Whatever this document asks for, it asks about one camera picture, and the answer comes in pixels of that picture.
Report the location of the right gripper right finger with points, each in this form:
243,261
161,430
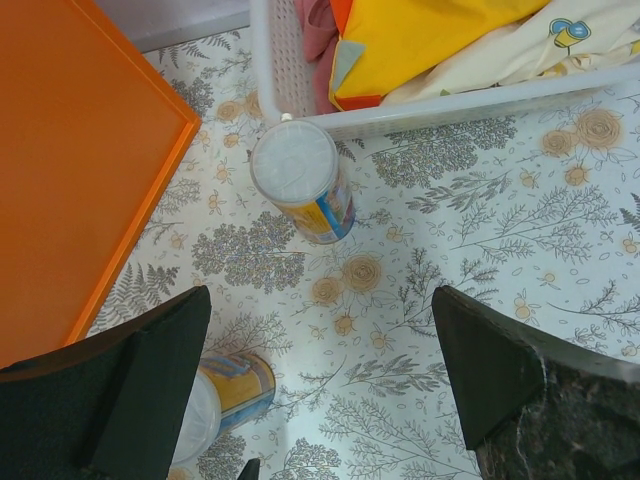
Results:
534,406

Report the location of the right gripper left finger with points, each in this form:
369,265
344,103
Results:
110,406

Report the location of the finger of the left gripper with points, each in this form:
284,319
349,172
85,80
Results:
251,470

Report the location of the blue cup white lid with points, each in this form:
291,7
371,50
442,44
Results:
228,391

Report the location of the tall yellow canister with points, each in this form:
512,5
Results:
296,166

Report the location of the orange box cabinet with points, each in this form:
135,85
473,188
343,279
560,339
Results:
91,135

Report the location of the white plastic basket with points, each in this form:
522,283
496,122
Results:
284,85

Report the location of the cream printed cloth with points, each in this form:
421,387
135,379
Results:
564,38

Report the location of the yellow cloth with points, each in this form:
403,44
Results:
384,44

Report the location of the pink cloth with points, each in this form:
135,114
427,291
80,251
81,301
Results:
320,36

